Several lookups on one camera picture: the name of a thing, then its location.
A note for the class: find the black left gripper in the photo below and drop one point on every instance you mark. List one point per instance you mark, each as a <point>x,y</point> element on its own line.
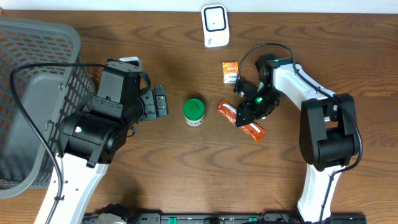
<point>150,111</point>

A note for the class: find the green lid jar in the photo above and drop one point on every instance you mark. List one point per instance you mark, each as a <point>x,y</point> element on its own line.
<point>194,112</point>

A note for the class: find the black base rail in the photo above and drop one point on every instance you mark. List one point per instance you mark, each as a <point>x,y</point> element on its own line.
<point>116,213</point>

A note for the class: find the white black barcode scanner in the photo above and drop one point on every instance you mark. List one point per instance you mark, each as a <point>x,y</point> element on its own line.
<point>215,26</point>

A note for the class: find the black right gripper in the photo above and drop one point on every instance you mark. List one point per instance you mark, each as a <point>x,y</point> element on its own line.
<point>249,112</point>

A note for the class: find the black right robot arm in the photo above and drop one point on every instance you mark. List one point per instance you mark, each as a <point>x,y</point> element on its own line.
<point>328,137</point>

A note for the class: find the dark grey plastic basket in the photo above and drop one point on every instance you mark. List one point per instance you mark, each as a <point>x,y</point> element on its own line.
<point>48,94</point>

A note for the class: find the red brown chocolate bar wrapper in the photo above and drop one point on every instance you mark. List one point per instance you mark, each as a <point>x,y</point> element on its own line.
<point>229,112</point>

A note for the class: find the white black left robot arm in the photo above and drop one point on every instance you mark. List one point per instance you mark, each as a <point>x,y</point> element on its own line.
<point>88,140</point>

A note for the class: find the small orange carton box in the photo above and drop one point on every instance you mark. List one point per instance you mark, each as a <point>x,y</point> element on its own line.
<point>230,72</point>

